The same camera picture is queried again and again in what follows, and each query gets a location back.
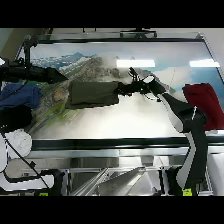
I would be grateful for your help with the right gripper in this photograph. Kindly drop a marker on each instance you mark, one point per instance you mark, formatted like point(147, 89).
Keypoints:
point(131, 88)

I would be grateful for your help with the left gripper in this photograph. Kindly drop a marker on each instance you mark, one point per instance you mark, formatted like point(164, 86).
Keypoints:
point(55, 75)

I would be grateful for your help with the olive green garment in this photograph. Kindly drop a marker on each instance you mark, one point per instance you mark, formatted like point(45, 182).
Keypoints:
point(93, 94)

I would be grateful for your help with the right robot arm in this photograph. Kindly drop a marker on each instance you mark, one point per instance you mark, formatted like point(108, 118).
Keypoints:
point(195, 133)

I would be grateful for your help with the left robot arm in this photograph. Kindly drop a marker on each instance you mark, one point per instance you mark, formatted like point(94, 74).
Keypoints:
point(20, 74)

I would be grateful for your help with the blue garment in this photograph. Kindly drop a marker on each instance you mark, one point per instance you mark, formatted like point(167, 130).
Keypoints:
point(18, 96)

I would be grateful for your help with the black garment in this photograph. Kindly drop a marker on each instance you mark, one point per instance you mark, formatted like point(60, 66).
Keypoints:
point(13, 118)

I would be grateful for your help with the white garment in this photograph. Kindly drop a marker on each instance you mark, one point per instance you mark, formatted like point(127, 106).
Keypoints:
point(20, 141)

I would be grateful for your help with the red garment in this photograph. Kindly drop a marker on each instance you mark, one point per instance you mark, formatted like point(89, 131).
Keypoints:
point(205, 106)

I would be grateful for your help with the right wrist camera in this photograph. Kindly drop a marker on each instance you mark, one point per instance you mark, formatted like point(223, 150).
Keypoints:
point(134, 75)

